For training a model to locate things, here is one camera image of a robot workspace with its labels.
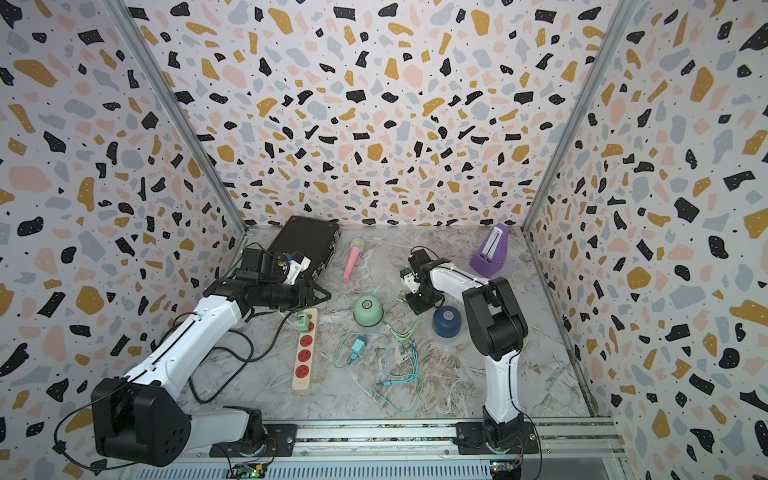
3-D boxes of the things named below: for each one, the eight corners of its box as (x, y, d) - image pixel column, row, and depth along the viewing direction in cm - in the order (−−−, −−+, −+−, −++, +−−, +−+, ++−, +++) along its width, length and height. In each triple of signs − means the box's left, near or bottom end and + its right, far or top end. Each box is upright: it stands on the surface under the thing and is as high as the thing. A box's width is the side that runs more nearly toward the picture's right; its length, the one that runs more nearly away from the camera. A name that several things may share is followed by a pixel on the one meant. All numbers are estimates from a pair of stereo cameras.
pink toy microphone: (341, 281, 108) (340, 274, 105) (353, 243, 120) (352, 236, 117) (353, 282, 107) (352, 276, 104) (364, 244, 119) (363, 238, 116)
